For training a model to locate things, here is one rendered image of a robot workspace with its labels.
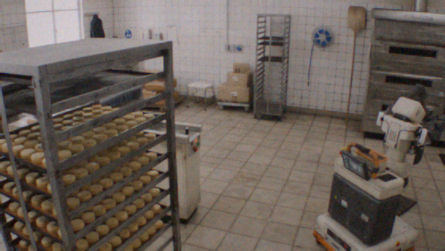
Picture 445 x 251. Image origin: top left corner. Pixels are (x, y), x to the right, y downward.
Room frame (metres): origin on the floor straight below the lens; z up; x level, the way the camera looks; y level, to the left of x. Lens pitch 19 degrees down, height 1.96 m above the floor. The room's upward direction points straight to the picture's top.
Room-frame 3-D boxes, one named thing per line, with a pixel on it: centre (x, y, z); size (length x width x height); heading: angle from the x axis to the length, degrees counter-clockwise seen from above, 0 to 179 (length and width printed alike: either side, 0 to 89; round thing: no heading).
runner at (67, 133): (1.17, 0.39, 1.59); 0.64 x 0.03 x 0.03; 154
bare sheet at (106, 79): (1.25, 0.57, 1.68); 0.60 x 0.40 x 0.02; 154
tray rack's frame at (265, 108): (6.19, -0.84, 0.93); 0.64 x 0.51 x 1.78; 162
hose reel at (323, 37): (6.24, -1.71, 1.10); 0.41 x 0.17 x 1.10; 69
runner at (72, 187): (1.17, 0.39, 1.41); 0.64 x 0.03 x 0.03; 154
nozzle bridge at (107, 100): (3.18, 1.09, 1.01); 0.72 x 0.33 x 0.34; 162
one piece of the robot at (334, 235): (2.23, -0.91, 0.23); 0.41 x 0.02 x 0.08; 23
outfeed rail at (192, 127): (3.35, 1.15, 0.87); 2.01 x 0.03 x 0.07; 72
